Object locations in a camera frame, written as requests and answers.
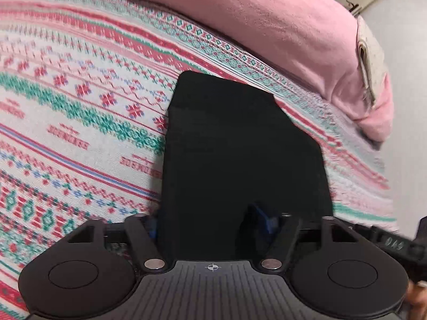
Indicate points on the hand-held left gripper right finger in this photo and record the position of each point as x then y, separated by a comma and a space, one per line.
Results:
265, 221

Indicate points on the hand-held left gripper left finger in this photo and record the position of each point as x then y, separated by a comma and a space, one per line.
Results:
152, 228

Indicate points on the black pants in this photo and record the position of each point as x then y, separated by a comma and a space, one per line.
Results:
233, 156

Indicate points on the person's right hand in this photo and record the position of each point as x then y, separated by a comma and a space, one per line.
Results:
419, 295

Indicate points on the patterned knit-print blanket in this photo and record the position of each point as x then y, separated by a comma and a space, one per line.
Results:
66, 140

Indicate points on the cream textured pillow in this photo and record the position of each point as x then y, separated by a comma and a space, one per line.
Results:
368, 56

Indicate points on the pink fleece blanket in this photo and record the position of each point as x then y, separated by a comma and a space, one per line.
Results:
267, 13

